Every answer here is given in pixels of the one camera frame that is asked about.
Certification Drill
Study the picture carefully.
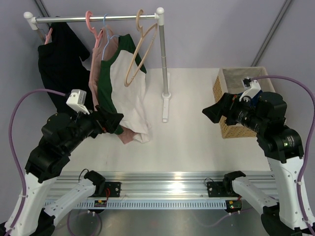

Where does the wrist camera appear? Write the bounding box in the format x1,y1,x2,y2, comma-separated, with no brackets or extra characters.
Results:
239,78,261,102
66,89,90,115

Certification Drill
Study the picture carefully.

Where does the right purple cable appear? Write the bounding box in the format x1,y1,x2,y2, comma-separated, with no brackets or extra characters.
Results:
251,75,315,229

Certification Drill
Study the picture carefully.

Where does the aluminium mounting rail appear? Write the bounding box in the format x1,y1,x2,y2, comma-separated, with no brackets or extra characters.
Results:
47,171,278,199

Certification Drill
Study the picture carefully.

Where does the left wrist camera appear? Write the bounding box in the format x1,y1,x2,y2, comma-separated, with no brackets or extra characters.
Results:
66,89,90,115

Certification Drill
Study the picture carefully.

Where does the light blue wire hanger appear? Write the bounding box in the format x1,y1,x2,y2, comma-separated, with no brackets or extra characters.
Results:
101,14,119,60

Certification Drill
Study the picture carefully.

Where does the black t shirt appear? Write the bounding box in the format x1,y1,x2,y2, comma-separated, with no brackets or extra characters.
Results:
38,22,95,111

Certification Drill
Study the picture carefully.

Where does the pink hanger under black shirt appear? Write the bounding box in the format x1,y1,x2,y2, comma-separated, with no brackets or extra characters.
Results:
44,27,53,45

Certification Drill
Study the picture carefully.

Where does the wicker basket with liner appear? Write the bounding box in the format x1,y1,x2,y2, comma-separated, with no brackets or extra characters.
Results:
213,67,275,139

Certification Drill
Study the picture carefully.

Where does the slotted cable duct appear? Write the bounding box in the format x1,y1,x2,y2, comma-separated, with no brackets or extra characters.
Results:
74,199,227,209

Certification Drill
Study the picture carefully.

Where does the purple cable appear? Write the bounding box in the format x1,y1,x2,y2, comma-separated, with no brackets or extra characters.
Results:
0,88,69,234
251,75,315,229

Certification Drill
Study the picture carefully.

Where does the pink shirt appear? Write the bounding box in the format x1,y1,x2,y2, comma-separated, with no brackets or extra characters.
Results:
88,27,138,145

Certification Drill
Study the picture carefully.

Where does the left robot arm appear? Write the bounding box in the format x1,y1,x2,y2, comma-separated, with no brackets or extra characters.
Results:
0,106,124,236

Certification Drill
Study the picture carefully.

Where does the metal clothes rack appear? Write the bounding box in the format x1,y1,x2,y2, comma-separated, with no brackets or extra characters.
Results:
24,7,171,123

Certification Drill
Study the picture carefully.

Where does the green and white shirt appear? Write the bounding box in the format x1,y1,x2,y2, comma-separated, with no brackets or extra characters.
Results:
97,34,150,144

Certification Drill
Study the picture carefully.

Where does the wooden hanger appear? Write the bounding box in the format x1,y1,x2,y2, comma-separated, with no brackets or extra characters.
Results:
124,9,158,87

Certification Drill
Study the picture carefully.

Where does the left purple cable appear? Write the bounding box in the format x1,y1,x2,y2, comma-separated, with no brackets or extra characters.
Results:
0,88,69,234

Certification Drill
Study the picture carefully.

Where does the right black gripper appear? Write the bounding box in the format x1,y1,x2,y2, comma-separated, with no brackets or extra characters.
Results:
202,92,266,133

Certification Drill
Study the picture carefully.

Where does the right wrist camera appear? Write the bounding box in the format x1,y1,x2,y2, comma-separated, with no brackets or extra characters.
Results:
239,78,261,102

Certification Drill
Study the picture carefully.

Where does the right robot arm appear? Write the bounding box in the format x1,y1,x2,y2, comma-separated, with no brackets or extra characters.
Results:
202,92,315,236

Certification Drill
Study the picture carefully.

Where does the blue t shirt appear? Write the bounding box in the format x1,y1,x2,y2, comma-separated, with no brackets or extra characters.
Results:
234,89,263,108

